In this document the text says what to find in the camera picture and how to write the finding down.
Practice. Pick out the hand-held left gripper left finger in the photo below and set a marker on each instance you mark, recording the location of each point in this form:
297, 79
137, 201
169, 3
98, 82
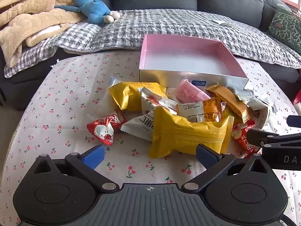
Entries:
93, 157

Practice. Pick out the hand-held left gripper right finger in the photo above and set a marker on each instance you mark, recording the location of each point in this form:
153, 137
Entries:
207, 156

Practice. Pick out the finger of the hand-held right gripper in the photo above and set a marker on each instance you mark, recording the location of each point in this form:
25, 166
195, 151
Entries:
295, 121
261, 137

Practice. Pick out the small red white snack packet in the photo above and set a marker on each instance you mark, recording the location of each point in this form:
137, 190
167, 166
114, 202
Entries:
244, 135
103, 129

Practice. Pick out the white grey snack packet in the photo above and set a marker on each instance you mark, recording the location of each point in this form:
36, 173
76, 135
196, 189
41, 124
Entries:
259, 109

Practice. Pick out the yellow snack packet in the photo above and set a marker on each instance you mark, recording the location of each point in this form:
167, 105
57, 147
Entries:
129, 94
188, 135

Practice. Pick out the orange white snack packet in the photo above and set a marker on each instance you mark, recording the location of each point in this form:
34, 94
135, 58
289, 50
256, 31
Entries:
199, 110

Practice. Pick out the long golden snack packet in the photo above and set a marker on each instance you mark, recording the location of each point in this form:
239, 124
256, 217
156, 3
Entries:
231, 101

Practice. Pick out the white green snack packet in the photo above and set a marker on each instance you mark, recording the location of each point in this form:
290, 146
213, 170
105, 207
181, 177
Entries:
243, 93

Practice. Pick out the white black-print snack packet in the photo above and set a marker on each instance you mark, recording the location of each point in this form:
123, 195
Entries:
138, 127

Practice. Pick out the pink snack packet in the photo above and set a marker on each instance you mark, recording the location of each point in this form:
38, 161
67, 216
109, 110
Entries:
190, 94

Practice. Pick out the clear white snack packet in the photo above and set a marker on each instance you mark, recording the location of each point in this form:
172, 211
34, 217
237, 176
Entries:
115, 80

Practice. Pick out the pink silver cardboard box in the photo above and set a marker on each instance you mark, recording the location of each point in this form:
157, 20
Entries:
183, 58

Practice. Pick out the red plastic stool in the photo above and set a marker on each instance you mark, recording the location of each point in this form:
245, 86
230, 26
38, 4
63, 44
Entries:
296, 102

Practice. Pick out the cherry-print tablecloth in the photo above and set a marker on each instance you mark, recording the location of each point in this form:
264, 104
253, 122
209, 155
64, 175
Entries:
58, 103

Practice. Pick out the green patterned cushion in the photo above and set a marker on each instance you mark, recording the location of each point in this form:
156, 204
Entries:
287, 28

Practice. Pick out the flat white packet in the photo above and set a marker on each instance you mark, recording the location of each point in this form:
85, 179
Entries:
223, 23

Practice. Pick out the grey checkered quilt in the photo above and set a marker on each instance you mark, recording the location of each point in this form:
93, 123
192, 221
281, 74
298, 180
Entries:
176, 26

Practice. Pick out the blue plush toy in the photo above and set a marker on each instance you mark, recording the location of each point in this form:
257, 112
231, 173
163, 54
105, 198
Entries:
96, 9

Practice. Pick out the beige quilted jacket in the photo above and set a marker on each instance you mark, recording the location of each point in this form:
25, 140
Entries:
30, 16

